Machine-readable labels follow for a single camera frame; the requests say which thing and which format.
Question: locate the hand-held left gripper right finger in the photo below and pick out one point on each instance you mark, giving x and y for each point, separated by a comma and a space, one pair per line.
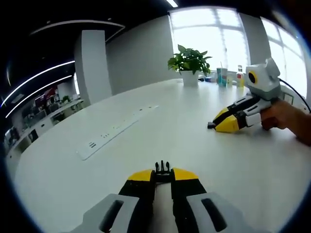
187, 191

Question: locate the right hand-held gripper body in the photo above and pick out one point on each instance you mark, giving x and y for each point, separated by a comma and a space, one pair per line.
264, 82

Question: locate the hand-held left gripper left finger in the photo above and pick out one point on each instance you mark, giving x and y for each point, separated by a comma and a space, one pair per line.
136, 194

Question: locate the black socket plastic buckle part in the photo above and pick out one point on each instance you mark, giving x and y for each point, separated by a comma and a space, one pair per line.
211, 125

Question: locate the black pronged plastic buckle part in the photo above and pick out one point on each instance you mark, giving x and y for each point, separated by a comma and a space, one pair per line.
162, 172

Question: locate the person's right hand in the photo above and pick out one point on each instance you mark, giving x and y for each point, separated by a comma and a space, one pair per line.
281, 116

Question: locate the yellow bottle with red label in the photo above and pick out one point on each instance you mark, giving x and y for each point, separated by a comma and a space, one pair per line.
240, 78

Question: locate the teal white drink cup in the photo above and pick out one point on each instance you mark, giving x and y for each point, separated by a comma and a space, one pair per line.
221, 75

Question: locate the large bright window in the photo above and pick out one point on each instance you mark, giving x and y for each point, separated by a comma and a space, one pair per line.
206, 36
281, 43

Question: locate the green plant in white pot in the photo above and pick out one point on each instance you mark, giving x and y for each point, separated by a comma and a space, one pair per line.
189, 60

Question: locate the white table socket panel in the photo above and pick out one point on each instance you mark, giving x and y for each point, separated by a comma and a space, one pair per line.
116, 131

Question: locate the row of white office desks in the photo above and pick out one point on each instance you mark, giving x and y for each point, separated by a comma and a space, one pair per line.
41, 126

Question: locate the small desk plant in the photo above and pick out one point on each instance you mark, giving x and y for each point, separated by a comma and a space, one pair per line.
65, 99

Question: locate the white square pillar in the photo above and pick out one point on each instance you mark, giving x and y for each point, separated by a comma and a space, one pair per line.
93, 68

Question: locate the long ceiling light strip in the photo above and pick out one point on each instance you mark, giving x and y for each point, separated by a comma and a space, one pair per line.
36, 77
39, 94

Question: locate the curved white ceiling trim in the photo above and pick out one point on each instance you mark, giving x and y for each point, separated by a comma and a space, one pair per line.
77, 24

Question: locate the red wall display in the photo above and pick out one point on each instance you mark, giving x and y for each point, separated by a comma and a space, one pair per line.
45, 97

